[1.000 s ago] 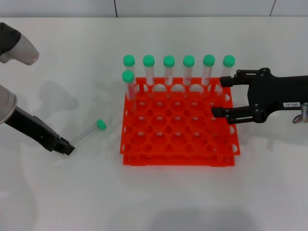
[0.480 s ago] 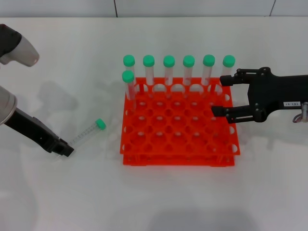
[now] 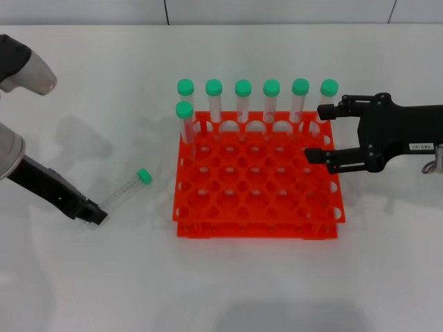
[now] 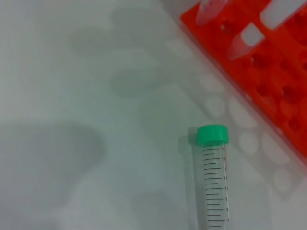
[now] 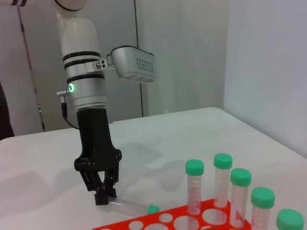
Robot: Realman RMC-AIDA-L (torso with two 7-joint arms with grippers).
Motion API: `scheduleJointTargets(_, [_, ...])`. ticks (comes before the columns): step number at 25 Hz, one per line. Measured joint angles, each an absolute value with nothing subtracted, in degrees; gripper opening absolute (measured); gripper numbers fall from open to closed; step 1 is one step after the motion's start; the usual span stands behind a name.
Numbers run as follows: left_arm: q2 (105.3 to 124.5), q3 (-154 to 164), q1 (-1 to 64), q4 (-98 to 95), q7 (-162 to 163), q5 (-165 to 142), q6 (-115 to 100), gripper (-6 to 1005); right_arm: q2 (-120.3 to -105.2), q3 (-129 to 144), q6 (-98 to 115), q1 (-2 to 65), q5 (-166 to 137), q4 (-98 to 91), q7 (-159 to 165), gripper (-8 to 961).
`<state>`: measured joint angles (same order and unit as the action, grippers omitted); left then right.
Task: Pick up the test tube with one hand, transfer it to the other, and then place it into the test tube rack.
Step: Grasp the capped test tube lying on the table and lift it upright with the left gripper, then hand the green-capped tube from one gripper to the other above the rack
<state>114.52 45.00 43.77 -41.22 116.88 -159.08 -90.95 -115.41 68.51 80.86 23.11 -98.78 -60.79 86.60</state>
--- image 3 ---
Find clear test tube green cap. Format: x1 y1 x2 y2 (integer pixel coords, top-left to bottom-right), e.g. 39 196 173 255
234 79 252 140
290 78 310 140
262 79 281 140
177 78 202 136
205 78 223 140
175 101 199 163
314 79 339 136
82 168 152 231

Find right arm gripper cable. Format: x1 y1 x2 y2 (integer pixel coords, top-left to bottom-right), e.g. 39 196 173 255
420 144 443 175

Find orange test tube rack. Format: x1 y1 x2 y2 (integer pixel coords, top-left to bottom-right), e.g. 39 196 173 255
172 110 347 240

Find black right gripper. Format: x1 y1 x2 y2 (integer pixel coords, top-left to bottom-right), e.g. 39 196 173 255
304 92 443 175

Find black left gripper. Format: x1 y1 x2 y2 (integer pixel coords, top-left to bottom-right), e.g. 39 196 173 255
8 155 109 226

